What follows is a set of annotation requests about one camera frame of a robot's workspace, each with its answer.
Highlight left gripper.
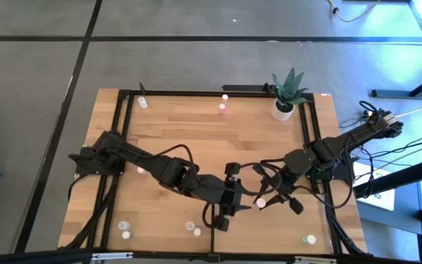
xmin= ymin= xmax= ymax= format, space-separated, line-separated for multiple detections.
xmin=212 ymin=164 xmax=252 ymax=232

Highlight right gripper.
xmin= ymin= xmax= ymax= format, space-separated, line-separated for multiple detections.
xmin=253 ymin=164 xmax=305 ymax=216

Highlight silver aluminium bar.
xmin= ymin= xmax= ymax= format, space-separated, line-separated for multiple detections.
xmin=91 ymin=252 xmax=134 ymax=262
xmin=294 ymin=255 xmax=338 ymax=264

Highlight green plant in white pot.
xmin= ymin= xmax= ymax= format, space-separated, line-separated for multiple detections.
xmin=270 ymin=67 xmax=310 ymax=122

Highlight black desk legs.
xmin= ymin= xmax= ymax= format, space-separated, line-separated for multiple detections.
xmin=371 ymin=67 xmax=422 ymax=99

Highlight black left camera cable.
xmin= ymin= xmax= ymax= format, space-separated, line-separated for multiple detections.
xmin=147 ymin=143 xmax=197 ymax=173

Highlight black camera cable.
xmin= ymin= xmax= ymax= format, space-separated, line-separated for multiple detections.
xmin=147 ymin=143 xmax=197 ymax=173
xmin=240 ymin=100 xmax=380 ymax=210

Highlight black right camera cable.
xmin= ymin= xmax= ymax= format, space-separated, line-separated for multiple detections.
xmin=240 ymin=100 xmax=380 ymax=210

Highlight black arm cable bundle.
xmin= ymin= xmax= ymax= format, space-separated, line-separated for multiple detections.
xmin=64 ymin=175 xmax=121 ymax=251

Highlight pale floor cable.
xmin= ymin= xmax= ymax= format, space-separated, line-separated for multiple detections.
xmin=393 ymin=105 xmax=422 ymax=119

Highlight orange floor cable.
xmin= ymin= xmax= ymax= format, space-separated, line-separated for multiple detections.
xmin=327 ymin=0 xmax=382 ymax=23

